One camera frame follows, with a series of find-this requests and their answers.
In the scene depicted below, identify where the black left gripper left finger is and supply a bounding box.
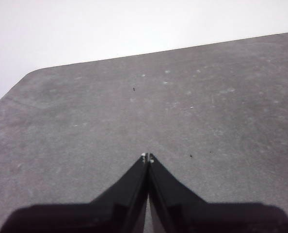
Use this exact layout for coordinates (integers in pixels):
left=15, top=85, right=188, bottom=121
left=0, top=152, right=150, bottom=233

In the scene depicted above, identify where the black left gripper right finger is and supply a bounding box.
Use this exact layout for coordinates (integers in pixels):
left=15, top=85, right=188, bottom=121
left=148, top=152, right=288, bottom=233

